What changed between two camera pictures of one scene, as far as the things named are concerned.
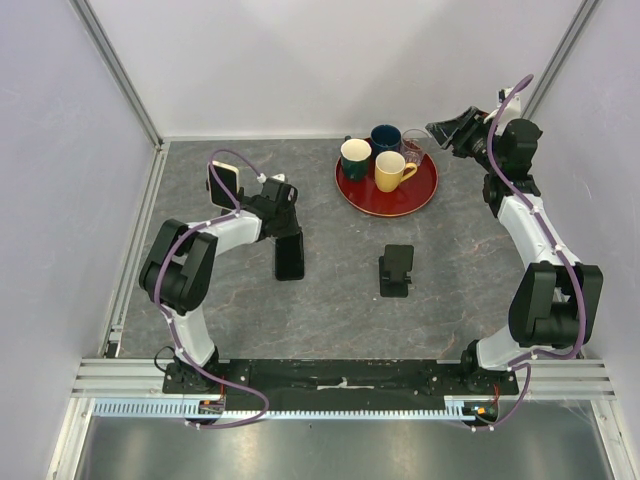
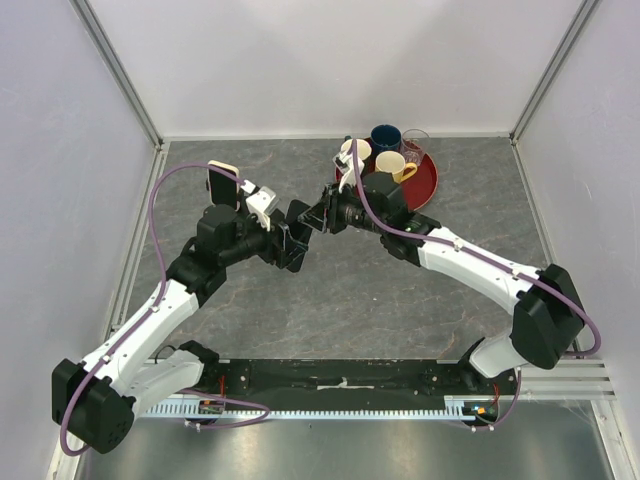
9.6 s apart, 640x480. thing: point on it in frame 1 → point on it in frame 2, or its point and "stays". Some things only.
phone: [229, 177] stays
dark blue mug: [385, 137] stays
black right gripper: [460, 131] → [314, 216]
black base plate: [344, 385] stays
